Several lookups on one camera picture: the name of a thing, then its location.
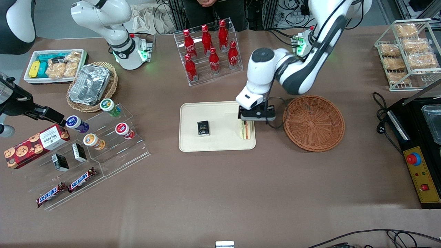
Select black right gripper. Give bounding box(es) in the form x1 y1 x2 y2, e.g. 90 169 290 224
0 81 66 126

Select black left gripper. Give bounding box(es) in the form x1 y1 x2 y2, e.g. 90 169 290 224
238 103 276 131

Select triangle sandwich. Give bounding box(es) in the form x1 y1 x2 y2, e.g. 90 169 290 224
240 121 253 140

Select cream plastic tray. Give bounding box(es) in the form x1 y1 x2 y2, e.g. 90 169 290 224
179 101 256 152

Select brown wicker basket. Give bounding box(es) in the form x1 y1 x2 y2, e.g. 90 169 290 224
283 95 345 152

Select light wicker basket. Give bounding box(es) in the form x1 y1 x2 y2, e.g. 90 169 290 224
66 62 118 113

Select purple gum jar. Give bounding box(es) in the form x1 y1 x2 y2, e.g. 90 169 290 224
65 115 90 134

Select red Walkers shortbread box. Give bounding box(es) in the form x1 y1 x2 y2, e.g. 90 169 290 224
4 124 71 169

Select white plastic bin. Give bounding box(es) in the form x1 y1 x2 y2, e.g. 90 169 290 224
23 49 88 85

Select black sachet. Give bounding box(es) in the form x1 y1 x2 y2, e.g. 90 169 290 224
197 121 211 137

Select grey round knob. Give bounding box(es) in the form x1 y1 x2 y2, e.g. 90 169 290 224
0 124 16 138

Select small black box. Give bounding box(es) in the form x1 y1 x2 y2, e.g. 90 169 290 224
71 143 87 163
51 154 70 172

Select silver foil packets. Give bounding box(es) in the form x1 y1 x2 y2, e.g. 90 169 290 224
68 64 111 106

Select orange gum jar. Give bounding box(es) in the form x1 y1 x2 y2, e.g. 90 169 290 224
83 133 105 151

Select clear acrylic bottle rack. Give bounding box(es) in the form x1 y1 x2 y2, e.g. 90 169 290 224
173 17 243 87

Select green gum jar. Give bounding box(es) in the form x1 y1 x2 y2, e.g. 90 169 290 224
100 99 122 117

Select red Coca-Cola bottle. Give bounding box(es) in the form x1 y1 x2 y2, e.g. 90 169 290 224
209 47 221 75
218 19 229 49
184 54 198 82
202 24 213 53
183 29 197 58
228 41 239 70

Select Snickers chocolate bar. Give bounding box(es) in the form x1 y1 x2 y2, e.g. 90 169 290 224
36 183 68 208
68 167 98 193

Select red gum jar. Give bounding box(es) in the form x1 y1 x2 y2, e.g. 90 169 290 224
115 122 135 140

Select clear acrylic stepped shelf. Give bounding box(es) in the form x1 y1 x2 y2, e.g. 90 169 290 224
21 103 151 211

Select person in dark clothes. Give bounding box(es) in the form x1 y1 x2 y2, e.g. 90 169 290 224
182 0 249 32

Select crumpled beige bag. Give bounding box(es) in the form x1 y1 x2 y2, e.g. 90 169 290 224
130 3 177 35

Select bagged bread snack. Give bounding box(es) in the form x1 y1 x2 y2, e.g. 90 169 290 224
408 53 439 69
388 72 411 85
394 23 419 38
382 58 406 70
379 44 400 57
402 39 429 53

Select black appliance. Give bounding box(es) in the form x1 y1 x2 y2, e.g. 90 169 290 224
388 97 441 149

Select aluminium profile bar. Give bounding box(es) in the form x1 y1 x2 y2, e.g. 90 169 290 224
402 84 441 106

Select yellow emergency stop box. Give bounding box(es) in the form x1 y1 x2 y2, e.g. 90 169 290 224
402 146 441 209

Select clear plastic container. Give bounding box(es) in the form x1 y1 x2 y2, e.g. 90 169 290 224
421 104 441 145

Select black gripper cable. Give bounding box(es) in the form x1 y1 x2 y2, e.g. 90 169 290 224
266 97 294 130

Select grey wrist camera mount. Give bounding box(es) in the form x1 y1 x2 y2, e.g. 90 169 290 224
0 72 14 104

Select background cable bundle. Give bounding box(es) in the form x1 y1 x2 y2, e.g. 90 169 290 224
267 0 312 30

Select black power cable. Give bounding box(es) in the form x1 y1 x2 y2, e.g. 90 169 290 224
372 92 407 156

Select white wire rack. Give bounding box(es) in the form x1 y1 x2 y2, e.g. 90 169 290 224
375 19 441 92

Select black floor cables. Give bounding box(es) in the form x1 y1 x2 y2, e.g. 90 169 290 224
307 229 441 248

